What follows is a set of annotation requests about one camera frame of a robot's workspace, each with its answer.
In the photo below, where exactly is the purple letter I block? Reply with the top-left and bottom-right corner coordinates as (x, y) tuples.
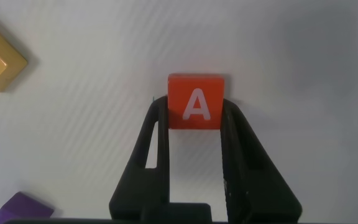
(0, 191), (55, 224)

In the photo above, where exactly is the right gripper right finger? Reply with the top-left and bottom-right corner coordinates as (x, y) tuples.
(219, 98), (303, 223)

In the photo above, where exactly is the orange letter A block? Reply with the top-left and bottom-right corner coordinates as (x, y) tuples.
(167, 73), (226, 131)

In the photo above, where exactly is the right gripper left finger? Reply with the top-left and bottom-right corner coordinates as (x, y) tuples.
(109, 95), (170, 221)

